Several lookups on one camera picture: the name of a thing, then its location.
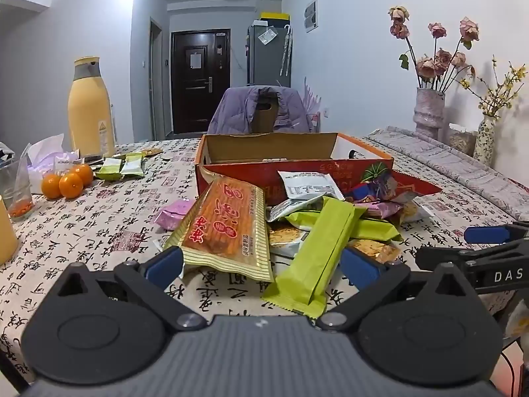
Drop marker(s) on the colourful foil snack packet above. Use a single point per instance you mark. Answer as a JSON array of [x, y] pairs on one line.
[[372, 190]]

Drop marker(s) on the glass jar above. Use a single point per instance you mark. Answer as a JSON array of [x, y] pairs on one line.
[[461, 140]]

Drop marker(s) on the orange mandarin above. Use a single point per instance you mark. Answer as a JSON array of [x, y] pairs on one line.
[[84, 173], [50, 186], [71, 185]]

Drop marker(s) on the dried pink rose bouquet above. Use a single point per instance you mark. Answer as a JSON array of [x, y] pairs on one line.
[[434, 64]]

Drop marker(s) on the red cardboard box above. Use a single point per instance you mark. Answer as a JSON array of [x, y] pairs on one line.
[[248, 149]]

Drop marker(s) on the lilac tissue pack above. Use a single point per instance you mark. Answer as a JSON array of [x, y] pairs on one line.
[[45, 161]]

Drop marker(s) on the clear plastic bag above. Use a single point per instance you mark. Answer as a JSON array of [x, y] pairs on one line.
[[267, 36]]

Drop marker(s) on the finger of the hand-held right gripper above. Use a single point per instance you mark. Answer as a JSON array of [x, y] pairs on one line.
[[485, 234], [434, 256]]

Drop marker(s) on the long green snack packet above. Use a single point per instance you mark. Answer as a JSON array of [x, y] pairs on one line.
[[372, 229], [314, 264]]

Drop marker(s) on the white folded umbrella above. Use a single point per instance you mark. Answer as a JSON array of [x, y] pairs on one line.
[[285, 49]]

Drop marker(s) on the brown chair back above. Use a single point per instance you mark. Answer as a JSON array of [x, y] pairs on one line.
[[264, 115]]

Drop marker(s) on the grey refrigerator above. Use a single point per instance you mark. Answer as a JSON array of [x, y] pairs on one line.
[[264, 62]]

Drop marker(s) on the purple jacket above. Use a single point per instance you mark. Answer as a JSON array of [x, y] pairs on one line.
[[231, 111]]

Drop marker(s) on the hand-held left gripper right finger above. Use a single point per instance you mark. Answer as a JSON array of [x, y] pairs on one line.
[[359, 269]]

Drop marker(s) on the yellow flower twigs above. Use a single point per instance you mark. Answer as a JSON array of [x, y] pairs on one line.
[[500, 91]]

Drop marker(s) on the grey interior door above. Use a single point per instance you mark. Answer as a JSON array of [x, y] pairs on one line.
[[156, 82]]

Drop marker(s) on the silver snack packet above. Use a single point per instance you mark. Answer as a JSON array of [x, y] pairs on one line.
[[289, 209]]

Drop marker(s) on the glass cup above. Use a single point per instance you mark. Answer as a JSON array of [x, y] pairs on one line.
[[18, 209]]

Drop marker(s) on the yellow thermos bottle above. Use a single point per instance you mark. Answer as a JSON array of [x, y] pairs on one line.
[[89, 111]]

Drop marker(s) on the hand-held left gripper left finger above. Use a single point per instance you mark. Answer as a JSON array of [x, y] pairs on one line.
[[165, 266]]

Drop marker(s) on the pink ribbed vase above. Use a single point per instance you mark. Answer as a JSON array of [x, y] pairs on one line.
[[430, 111]]

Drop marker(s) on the yellow cup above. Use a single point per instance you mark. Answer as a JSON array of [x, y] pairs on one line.
[[6, 235]]

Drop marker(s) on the pink snack packet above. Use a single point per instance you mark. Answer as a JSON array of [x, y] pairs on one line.
[[382, 209], [173, 214]]

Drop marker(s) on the dark entrance door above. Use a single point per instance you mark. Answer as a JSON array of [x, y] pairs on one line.
[[200, 91]]

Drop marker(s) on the small brown packet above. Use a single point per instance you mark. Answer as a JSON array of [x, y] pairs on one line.
[[93, 160]]

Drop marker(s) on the small green white packet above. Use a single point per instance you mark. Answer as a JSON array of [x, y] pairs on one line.
[[133, 166], [109, 169]]

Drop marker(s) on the long orange gold snack packet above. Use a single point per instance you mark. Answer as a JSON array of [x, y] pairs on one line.
[[223, 231]]

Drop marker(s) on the pale folding rack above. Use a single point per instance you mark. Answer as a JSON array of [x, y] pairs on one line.
[[312, 103]]

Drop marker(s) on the small orange packet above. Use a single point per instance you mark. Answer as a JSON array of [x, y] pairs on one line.
[[152, 151]]

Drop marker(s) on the folded patterned blanket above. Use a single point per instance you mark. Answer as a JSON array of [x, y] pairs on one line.
[[454, 165]]

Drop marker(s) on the yellow box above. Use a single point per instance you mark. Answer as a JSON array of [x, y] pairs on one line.
[[275, 15]]

